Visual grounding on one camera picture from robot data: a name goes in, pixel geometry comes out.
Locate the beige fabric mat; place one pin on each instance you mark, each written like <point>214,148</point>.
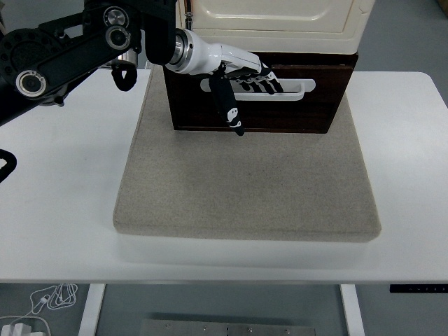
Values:
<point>245,182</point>

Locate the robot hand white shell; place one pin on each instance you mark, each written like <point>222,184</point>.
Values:
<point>206,57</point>

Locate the dark wooden drawer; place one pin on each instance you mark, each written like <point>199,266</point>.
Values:
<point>297,112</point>

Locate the white table leg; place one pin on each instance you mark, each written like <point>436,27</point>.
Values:
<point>351,308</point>
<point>91,308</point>

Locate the dark wooden drawer casing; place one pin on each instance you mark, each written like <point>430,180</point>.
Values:
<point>315,56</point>

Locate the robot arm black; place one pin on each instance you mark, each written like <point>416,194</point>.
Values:
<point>70,45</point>

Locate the white charger adapter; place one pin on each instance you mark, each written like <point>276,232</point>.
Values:
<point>17,329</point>

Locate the cream cabinet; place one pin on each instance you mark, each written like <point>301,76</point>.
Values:
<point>297,38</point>

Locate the black table control panel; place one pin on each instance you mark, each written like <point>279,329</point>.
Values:
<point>416,288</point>

